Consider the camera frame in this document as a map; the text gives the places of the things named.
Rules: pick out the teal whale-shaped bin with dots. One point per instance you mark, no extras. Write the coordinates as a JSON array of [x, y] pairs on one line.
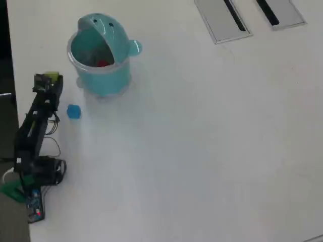
[[106, 80]]

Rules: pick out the small wrist camera board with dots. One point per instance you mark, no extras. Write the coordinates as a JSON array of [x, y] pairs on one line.
[[40, 82]]

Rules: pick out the red cube block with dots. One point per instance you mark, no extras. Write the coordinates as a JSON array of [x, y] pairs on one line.
[[102, 63]]

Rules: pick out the dark grey furniture panel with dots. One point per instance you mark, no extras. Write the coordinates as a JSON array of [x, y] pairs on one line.
[[7, 121]]

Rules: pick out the blue cube block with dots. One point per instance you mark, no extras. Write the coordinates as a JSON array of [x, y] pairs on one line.
[[74, 111]]

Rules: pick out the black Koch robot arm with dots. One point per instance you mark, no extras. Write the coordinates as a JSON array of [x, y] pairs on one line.
[[30, 136]]

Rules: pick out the white plastic piece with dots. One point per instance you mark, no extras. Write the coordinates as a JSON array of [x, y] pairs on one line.
[[7, 174]]

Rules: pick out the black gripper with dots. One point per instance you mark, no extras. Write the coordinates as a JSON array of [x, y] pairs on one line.
[[49, 99]]

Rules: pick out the green cube block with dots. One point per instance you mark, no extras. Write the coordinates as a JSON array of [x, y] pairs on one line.
[[51, 75]]

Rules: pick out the green table clamp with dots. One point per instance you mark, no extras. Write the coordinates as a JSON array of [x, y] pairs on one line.
[[11, 190]]

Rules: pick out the blue controller circuit board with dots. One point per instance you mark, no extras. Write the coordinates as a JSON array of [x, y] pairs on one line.
[[35, 204]]

